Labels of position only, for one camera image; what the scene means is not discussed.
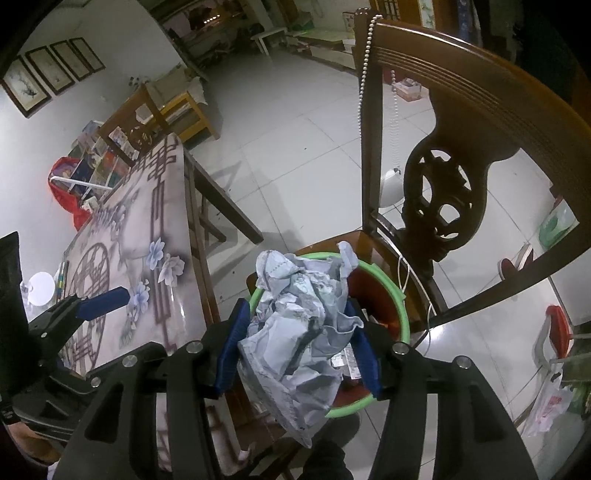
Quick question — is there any red bin with green rim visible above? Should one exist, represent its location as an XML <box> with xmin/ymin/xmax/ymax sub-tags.
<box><xmin>247</xmin><ymin>249</ymin><xmax>409</xmax><ymax>421</ymax></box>

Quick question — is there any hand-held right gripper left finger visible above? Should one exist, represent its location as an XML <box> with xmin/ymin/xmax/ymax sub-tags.
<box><xmin>48</xmin><ymin>298</ymin><xmax>252</xmax><ymax>480</ymax></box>

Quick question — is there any framed wall picture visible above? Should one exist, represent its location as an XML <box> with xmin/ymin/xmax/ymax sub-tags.
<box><xmin>50</xmin><ymin>41</ymin><xmax>93</xmax><ymax>81</ymax></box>
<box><xmin>0</xmin><ymin>56</ymin><xmax>52</xmax><ymax>118</ymax></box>
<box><xmin>69</xmin><ymin>37</ymin><xmax>106</xmax><ymax>75</ymax></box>
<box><xmin>25</xmin><ymin>45</ymin><xmax>77</xmax><ymax>96</ymax></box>

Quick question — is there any wooden television cabinet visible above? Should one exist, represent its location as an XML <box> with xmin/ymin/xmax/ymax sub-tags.
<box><xmin>286</xmin><ymin>28</ymin><xmax>356</xmax><ymax>70</ymax></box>

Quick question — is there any white low stool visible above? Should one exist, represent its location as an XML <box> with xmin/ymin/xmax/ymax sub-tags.
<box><xmin>252</xmin><ymin>27</ymin><xmax>289</xmax><ymax>56</ymax></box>

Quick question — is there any white round appliance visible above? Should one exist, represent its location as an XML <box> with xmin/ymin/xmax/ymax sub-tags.
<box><xmin>379</xmin><ymin>168</ymin><xmax>404</xmax><ymax>210</ymax></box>

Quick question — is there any person's left forearm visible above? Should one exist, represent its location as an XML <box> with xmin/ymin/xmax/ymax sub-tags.
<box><xmin>7</xmin><ymin>422</ymin><xmax>63</xmax><ymax>467</ymax></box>

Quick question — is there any carved wooden chair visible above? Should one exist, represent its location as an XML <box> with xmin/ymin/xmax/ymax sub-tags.
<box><xmin>245</xmin><ymin>18</ymin><xmax>591</xmax><ymax>352</ymax></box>

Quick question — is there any red plastic stool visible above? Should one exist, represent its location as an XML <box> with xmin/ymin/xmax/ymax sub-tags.
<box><xmin>536</xmin><ymin>305</ymin><xmax>575</xmax><ymax>374</ymax></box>

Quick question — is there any white plastic bag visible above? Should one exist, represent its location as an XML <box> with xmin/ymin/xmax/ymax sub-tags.
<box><xmin>522</xmin><ymin>374</ymin><xmax>575</xmax><ymax>439</ymax></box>

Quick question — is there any green printed bag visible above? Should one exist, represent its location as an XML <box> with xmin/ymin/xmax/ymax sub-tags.
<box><xmin>538</xmin><ymin>198</ymin><xmax>580</xmax><ymax>252</ymax></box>

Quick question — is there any white desk lamp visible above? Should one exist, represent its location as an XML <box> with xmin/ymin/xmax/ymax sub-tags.
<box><xmin>21</xmin><ymin>271</ymin><xmax>58</xmax><ymax>308</ymax></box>

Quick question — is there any person's dark trouser leg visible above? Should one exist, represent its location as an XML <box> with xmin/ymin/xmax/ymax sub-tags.
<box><xmin>295</xmin><ymin>415</ymin><xmax>363</xmax><ymax>480</ymax></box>

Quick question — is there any grey white mailer bag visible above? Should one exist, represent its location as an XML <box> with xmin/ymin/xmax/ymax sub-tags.
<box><xmin>236</xmin><ymin>240</ymin><xmax>368</xmax><ymax>448</ymax></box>

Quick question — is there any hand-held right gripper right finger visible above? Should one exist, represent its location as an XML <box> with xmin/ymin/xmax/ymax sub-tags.
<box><xmin>344</xmin><ymin>299</ymin><xmax>541</xmax><ymax>480</ymax></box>

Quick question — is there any colourful book stack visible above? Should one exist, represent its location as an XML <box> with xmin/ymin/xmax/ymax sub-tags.
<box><xmin>54</xmin><ymin>261</ymin><xmax>70</xmax><ymax>301</ymax></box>

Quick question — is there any wooden chair yellow seat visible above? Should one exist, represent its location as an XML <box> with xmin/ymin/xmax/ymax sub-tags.
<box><xmin>96</xmin><ymin>83</ymin><xmax>220</xmax><ymax>162</ymax></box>

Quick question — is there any white bead string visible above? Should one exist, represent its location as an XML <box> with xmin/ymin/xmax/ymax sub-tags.
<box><xmin>390</xmin><ymin>69</ymin><xmax>402</xmax><ymax>171</ymax></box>
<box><xmin>358</xmin><ymin>14</ymin><xmax>384</xmax><ymax>139</ymax></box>

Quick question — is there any white magazine rack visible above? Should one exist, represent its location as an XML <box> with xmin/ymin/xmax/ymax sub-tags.
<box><xmin>50</xmin><ymin>121</ymin><xmax>139</xmax><ymax>208</ymax></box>

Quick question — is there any tissue box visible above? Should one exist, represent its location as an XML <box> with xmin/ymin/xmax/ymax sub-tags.
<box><xmin>392</xmin><ymin>78</ymin><xmax>423</xmax><ymax>101</ymax></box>

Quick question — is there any red slipper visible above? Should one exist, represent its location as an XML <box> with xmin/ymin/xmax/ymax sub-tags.
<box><xmin>498</xmin><ymin>244</ymin><xmax>534</xmax><ymax>282</ymax></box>

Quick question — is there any red plastic bag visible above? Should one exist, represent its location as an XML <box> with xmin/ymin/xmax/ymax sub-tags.
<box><xmin>46</xmin><ymin>157</ymin><xmax>95</xmax><ymax>232</ymax></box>

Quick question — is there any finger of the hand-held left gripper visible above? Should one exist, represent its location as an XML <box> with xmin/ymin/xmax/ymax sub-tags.
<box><xmin>9</xmin><ymin>362</ymin><xmax>100</xmax><ymax>444</ymax></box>
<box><xmin>28</xmin><ymin>286</ymin><xmax>130</xmax><ymax>358</ymax></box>

